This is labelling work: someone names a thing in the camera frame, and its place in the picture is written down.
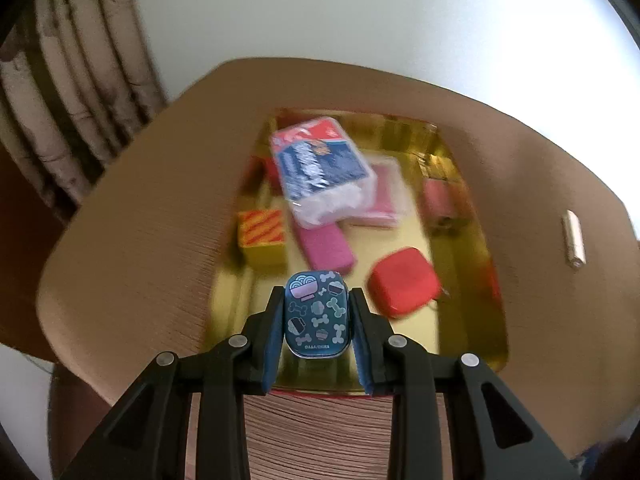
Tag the beige patterned curtain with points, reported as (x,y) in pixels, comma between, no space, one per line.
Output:
(77,86)

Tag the blue patterned keychain case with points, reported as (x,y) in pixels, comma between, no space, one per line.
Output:
(316,315)

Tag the red silicone pouch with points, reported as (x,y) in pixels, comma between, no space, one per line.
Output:
(403,282)

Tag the yellow orange striped cube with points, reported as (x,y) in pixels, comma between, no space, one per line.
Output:
(261,238)

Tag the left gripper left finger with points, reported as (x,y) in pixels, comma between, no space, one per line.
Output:
(145,435)

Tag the red gold toffee box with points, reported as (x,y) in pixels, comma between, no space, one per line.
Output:
(468,317)

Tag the pink eraser block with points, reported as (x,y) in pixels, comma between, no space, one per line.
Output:
(325,248)

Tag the clear box blue red label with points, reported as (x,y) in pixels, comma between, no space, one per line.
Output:
(323,175)

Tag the pink card case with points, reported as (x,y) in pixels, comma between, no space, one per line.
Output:
(391,200)

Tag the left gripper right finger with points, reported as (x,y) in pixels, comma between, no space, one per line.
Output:
(449,414)

